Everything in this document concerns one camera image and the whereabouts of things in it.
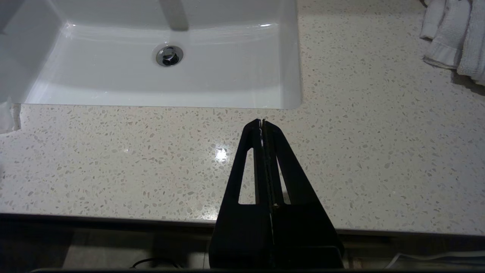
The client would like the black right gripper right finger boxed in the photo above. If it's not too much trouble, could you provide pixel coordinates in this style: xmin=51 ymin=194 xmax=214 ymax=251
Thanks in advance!
xmin=263 ymin=119 xmax=344 ymax=269

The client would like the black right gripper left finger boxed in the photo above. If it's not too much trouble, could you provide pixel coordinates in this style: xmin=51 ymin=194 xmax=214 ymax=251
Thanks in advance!
xmin=209 ymin=119 xmax=272 ymax=269

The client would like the chrome sink drain plug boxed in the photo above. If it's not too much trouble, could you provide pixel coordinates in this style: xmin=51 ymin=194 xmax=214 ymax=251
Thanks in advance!
xmin=155 ymin=45 xmax=184 ymax=67

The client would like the white floor cable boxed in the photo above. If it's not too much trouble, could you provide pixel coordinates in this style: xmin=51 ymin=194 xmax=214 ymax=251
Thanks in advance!
xmin=386 ymin=250 xmax=485 ymax=267

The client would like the white ceramic sink basin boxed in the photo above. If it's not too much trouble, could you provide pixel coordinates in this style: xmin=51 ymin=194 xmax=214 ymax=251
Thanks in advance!
xmin=0 ymin=0 xmax=304 ymax=110

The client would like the white crumpled towel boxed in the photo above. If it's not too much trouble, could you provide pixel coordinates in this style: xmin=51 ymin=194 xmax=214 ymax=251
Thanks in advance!
xmin=420 ymin=0 xmax=485 ymax=86

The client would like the wide toothbrush packet green label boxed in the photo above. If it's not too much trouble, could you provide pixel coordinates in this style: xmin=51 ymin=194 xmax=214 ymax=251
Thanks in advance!
xmin=0 ymin=97 xmax=19 ymax=134

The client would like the black floor cable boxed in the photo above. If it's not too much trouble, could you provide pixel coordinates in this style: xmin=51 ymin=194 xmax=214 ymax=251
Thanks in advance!
xmin=131 ymin=257 xmax=178 ymax=270

